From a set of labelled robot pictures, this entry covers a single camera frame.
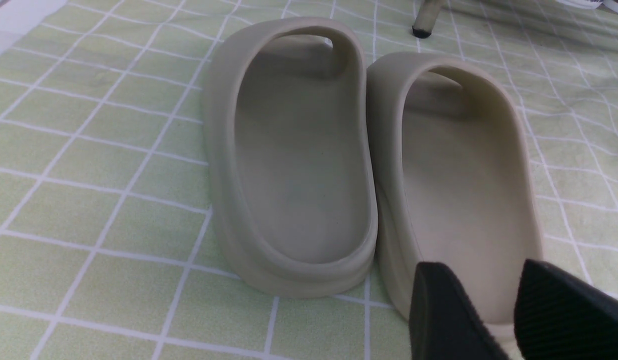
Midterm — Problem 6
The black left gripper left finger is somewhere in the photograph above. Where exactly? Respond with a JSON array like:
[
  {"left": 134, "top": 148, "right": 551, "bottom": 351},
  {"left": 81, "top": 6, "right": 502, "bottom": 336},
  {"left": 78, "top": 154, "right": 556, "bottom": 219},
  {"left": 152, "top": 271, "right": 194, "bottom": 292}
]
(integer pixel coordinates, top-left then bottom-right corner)
[{"left": 409, "top": 261, "right": 509, "bottom": 360}]

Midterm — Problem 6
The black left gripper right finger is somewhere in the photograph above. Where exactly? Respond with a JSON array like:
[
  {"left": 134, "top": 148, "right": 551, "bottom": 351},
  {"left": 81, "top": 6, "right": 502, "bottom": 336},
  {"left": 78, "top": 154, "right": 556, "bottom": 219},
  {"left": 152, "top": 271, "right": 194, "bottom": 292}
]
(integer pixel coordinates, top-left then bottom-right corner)
[{"left": 514, "top": 259, "right": 618, "bottom": 360}]

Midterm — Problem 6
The stainless steel shoe rack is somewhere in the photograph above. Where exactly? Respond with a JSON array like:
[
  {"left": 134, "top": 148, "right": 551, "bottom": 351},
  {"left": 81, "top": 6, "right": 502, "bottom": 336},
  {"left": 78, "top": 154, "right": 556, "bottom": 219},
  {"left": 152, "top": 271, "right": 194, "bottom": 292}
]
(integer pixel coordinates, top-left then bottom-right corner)
[{"left": 412, "top": 0, "right": 445, "bottom": 39}]

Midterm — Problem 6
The right tan foam slide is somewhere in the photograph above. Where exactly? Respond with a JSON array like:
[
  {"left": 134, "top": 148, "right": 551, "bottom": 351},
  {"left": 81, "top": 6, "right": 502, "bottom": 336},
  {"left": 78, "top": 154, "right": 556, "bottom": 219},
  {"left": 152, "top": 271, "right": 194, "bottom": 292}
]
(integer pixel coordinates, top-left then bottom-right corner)
[{"left": 367, "top": 52, "right": 543, "bottom": 344}]

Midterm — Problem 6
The tan foam slide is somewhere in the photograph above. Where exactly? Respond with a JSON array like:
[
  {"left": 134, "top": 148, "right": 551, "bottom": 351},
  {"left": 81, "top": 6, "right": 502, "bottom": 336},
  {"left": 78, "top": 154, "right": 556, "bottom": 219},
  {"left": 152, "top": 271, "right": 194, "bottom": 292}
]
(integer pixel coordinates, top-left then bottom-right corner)
[
  {"left": 367, "top": 52, "right": 543, "bottom": 344},
  {"left": 203, "top": 17, "right": 379, "bottom": 299}
]

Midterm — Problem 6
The left tan foam slide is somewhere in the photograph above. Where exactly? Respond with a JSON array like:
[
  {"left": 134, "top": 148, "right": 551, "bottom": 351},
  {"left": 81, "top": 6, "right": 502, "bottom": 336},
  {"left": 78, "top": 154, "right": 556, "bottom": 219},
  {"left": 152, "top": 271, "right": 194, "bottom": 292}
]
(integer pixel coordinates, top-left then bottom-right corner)
[{"left": 203, "top": 17, "right": 379, "bottom": 299}]

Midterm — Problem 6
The left navy blue sneaker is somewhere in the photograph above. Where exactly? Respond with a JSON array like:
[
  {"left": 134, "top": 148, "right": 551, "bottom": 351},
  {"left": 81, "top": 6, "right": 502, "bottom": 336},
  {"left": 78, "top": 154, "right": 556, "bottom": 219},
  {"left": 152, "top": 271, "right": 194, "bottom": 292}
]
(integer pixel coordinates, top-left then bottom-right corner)
[{"left": 557, "top": 0, "right": 603, "bottom": 10}]

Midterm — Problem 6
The green checkered tablecloth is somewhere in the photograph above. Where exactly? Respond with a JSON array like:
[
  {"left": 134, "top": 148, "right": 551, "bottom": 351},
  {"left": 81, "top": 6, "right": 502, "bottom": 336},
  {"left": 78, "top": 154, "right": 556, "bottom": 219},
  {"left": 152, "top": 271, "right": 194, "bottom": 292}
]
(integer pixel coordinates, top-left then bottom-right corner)
[{"left": 0, "top": 0, "right": 618, "bottom": 360}]

